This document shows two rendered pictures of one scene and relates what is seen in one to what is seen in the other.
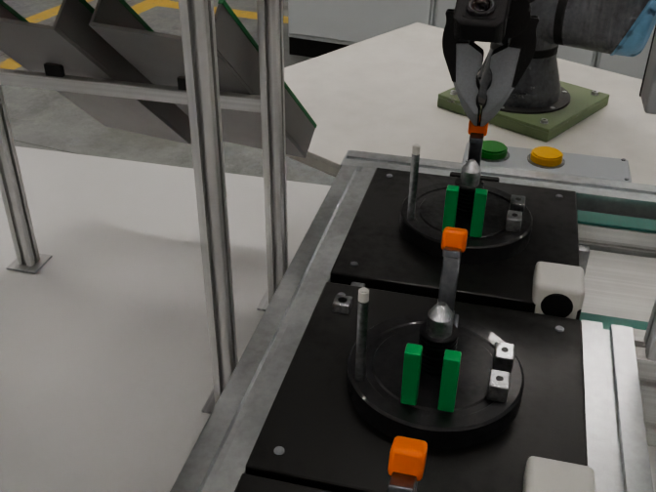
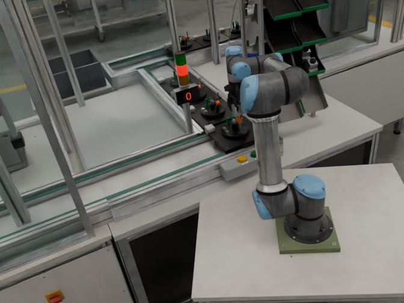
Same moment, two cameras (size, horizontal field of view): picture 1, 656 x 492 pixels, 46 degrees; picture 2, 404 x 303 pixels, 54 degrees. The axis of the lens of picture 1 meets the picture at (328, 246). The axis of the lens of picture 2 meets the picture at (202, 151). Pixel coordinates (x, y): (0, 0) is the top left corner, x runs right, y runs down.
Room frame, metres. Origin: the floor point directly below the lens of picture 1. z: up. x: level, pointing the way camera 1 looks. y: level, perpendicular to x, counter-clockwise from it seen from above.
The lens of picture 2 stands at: (2.05, -1.27, 2.08)
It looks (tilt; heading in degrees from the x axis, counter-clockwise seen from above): 35 degrees down; 146
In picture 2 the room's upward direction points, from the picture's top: 8 degrees counter-clockwise
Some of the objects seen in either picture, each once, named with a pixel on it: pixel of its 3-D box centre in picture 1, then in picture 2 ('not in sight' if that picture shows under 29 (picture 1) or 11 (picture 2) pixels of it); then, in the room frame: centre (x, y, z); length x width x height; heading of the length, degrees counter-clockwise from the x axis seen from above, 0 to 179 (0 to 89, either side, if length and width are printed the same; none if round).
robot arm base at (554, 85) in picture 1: (520, 66); (308, 216); (1.35, -0.34, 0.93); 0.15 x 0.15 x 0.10
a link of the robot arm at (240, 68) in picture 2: not in sight; (243, 67); (0.87, -0.20, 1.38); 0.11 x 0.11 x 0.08; 59
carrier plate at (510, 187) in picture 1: (463, 235); (235, 133); (0.72, -0.15, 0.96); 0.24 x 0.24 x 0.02; 76
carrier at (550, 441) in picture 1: (437, 344); (212, 105); (0.47, -0.09, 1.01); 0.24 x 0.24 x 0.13; 76
